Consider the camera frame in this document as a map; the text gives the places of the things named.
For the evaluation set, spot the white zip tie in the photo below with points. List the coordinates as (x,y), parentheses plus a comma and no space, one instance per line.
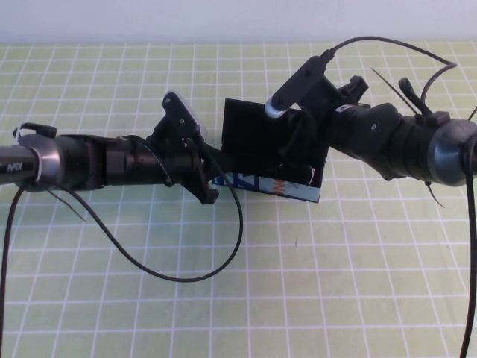
(18,134)

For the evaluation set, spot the black zip tie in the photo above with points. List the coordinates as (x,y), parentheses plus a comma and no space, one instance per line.
(429,188)
(63,201)

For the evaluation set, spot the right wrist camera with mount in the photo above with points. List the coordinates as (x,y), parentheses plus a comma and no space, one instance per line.
(298,84)

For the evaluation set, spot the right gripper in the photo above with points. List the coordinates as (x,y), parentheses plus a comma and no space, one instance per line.
(313,134)

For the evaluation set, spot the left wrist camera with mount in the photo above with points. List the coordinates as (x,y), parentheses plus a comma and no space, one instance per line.
(179,115)

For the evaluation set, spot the green checked tablecloth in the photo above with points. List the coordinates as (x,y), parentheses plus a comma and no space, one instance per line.
(335,298)

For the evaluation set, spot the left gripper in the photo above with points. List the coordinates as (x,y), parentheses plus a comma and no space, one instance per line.
(182,164)

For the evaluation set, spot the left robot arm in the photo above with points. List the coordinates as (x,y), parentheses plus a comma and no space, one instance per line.
(82,160)

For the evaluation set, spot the black glasses case printed front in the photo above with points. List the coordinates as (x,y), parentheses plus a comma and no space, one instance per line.
(253,134)

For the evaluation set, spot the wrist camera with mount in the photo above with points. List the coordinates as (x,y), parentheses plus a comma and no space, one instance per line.
(298,84)
(179,115)

